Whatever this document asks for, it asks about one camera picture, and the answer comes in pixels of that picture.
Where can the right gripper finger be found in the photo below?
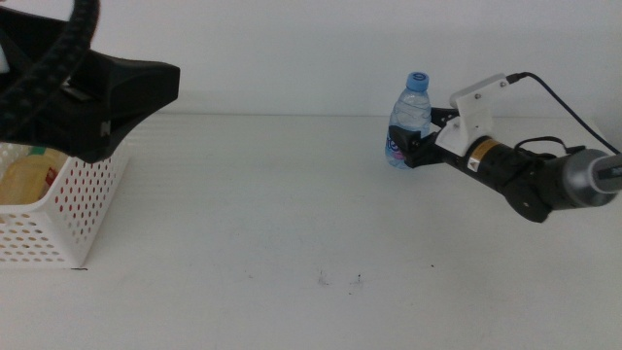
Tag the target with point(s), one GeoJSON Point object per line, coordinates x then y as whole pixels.
{"type": "Point", "coordinates": [402, 138]}
{"type": "Point", "coordinates": [443, 115]}

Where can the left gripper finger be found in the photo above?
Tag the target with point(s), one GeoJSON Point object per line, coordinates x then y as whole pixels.
{"type": "Point", "coordinates": [146, 87]}

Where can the clear water bottle blue cap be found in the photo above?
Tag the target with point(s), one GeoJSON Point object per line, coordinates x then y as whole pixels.
{"type": "Point", "coordinates": [410, 104]}

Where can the yellow tea bottle green label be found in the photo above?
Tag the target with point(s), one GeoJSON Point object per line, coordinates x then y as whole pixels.
{"type": "Point", "coordinates": [24, 182]}

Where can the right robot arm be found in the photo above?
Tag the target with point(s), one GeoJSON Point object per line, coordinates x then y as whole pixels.
{"type": "Point", "coordinates": [525, 185]}

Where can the white perforated plastic basket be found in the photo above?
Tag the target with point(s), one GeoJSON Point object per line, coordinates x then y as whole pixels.
{"type": "Point", "coordinates": [78, 228]}

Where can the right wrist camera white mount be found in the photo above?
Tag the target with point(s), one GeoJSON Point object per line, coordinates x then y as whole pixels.
{"type": "Point", "coordinates": [471, 112]}

